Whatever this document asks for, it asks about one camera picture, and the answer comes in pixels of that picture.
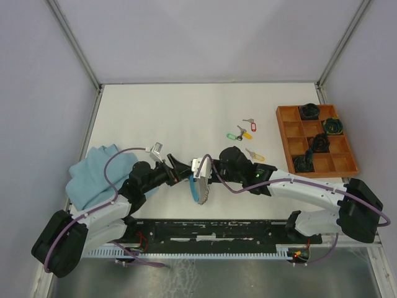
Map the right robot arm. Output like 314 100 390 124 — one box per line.
210 147 383 243

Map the green yellow scrunchie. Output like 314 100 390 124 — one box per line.
322 117 344 135

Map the light blue cloth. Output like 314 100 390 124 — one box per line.
66 144 146 211

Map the black orange scrunchie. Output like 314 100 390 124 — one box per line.
308 133 330 153

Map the black scrunchie top compartment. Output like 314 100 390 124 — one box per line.
298 103 320 120

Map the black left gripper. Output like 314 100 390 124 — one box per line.
141 153 194 194

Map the dark floral scrunchie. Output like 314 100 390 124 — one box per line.
293 150 314 173

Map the light blue cable duct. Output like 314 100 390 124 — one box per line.
84 245 292 260

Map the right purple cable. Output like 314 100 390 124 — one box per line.
194 154 391 228

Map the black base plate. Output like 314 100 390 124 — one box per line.
117 219 322 245

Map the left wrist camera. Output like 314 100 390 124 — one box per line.
149 142 163 163

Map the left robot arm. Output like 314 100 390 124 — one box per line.
31 154 192 278

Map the yellow open key tag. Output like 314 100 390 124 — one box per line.
250 153 265 161

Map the wooden compartment tray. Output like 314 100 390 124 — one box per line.
276 104 359 178

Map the green key tag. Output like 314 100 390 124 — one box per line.
226 133 236 140

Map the light blue handle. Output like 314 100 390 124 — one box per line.
189 175 200 203

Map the silver key on yellow tag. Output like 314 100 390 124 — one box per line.
238 125 246 135

